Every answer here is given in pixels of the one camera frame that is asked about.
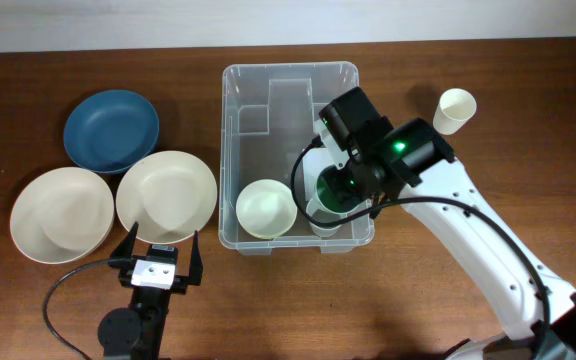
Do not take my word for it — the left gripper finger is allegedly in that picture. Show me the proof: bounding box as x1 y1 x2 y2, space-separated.
109 222 139 268
187 231 203 286

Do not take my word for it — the mint green cup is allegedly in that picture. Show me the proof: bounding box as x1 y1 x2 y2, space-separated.
315 166 367 213

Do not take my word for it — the grey cup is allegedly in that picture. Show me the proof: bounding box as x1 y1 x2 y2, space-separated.
306 197 347 238

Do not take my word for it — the white bowl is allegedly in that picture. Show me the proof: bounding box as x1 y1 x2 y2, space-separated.
236 179 298 240

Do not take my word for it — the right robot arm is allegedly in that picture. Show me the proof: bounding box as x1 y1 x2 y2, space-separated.
315 87 576 359

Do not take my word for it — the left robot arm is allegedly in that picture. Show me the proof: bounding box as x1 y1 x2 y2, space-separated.
97 223 203 359

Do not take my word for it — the white label in bin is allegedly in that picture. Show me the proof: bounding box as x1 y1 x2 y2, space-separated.
302 148 334 191

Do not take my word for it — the beige plate far left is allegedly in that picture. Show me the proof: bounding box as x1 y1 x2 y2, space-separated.
9 167 115 264

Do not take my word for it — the beige plate near bin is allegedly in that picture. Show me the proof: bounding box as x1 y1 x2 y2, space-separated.
116 151 218 245

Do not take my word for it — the clear plastic storage bin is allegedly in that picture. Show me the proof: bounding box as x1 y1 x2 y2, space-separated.
218 61 375 255

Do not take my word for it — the white cup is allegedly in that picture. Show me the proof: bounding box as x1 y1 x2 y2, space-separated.
432 88 477 135

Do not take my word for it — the dark blue plate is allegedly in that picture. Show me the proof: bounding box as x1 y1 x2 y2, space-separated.
63 89 160 174

